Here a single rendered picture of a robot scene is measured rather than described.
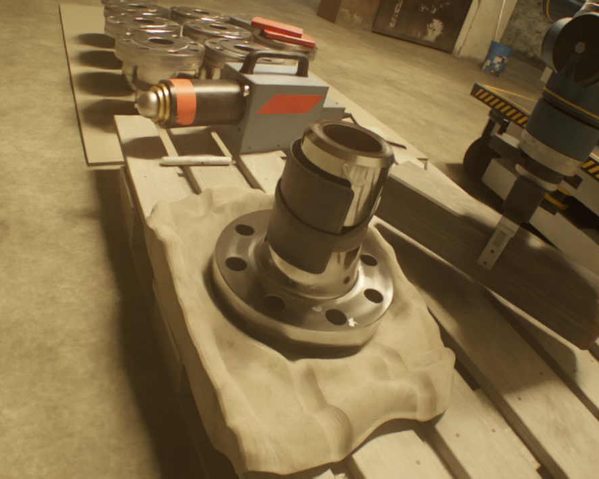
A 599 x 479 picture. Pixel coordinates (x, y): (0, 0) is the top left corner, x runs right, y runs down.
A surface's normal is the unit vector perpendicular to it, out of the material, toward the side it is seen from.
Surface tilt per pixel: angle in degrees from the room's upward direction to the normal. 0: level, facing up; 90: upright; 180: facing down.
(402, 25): 90
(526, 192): 90
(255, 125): 90
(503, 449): 0
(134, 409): 0
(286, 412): 7
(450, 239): 90
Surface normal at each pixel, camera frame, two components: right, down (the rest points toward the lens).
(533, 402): 0.26, -0.78
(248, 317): -0.54, 0.36
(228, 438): -0.83, -0.12
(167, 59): 0.37, 0.62
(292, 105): 0.58, 0.59
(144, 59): -0.06, 0.57
